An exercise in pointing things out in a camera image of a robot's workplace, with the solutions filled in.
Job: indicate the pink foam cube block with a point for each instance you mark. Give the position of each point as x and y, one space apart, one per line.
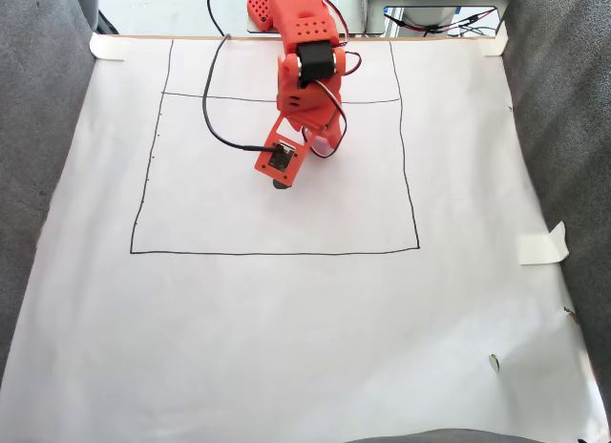
320 147

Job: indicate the white tape piece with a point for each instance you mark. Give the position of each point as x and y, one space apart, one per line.
494 42
109 48
541 247

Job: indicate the white paper sheet with lines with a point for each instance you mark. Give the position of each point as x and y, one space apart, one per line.
296 319

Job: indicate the grey upholstered panel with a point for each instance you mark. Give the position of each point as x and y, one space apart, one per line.
563 128
38 128

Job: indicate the small white round disc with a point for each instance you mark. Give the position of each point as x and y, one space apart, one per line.
493 363

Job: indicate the orange camera mount with board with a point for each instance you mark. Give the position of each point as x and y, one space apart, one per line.
279 159

